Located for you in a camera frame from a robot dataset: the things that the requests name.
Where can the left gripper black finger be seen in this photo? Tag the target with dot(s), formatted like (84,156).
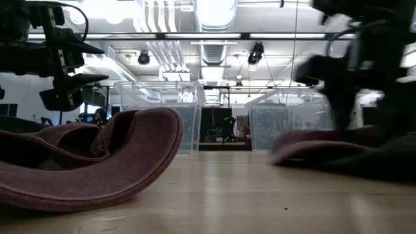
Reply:
(76,44)
(66,97)

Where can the black ceiling spotlight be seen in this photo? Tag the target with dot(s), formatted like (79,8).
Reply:
(144,58)
(255,53)

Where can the person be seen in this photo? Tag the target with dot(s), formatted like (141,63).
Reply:
(100,117)

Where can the silver ventilation duct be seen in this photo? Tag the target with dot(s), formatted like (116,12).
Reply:
(214,13)

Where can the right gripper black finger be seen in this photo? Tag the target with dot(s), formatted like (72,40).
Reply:
(399,107)
(341,94)

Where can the black overhead light bar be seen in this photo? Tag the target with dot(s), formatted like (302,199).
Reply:
(159,36)

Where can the dark cap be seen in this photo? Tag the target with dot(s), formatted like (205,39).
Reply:
(325,146)

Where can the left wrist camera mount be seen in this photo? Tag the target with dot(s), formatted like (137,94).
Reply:
(13,16)

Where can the clear plastic bin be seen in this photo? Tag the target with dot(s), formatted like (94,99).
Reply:
(191,123)
(286,120)

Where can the black background robot arm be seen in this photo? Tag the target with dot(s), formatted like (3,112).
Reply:
(226,128)

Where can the red cap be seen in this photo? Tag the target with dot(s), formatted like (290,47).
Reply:
(146,146)

